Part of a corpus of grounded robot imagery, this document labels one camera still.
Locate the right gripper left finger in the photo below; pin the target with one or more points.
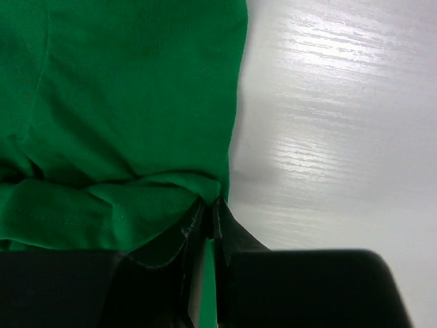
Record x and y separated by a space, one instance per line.
149 287

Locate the green t shirt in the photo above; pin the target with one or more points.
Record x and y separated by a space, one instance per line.
116 117

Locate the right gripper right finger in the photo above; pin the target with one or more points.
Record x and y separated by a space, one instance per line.
259 287

